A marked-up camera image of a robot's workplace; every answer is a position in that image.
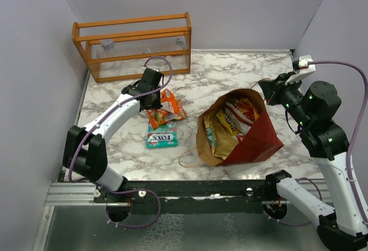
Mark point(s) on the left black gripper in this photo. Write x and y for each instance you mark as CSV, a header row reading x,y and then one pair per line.
x,y
157,104

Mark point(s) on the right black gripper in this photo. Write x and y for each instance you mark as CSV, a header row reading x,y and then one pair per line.
x,y
272,89

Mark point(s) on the orange silver snack packet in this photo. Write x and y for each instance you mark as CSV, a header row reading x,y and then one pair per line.
x,y
160,117

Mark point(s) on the teal Fox's candy bag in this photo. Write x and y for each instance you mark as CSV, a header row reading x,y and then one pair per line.
x,y
164,136

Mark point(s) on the red brown paper bag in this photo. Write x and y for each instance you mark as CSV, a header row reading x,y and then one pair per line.
x,y
259,144

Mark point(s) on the gold teal chips bag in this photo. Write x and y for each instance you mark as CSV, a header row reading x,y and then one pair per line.
x,y
220,139

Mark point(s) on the orange white snack packet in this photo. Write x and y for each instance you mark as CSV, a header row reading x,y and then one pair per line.
x,y
172,105

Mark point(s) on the red white chips bag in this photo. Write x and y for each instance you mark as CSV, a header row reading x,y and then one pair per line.
x,y
241,113

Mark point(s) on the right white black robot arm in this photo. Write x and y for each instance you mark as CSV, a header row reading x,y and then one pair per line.
x,y
340,226

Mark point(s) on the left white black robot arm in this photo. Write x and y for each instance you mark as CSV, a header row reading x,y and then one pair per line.
x,y
85,149

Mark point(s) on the yellow M&M's candy bag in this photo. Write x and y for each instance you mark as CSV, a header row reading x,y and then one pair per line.
x,y
227,123

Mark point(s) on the orange wooden rack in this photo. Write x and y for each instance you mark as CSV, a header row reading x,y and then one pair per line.
x,y
135,41

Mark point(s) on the small patterned cup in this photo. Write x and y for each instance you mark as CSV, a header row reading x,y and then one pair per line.
x,y
107,44

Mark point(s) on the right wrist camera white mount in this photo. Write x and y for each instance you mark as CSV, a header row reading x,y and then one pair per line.
x,y
306,68

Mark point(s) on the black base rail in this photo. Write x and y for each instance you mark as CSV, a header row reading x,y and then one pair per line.
x,y
191,196

